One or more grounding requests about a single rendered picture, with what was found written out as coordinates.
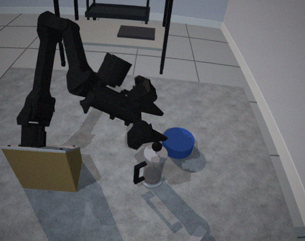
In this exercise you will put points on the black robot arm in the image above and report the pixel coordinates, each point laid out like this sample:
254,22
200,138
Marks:
81,80

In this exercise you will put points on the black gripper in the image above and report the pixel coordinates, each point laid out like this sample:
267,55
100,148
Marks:
141,132

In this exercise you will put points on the clear glass coffee press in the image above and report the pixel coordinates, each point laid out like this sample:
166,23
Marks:
155,156

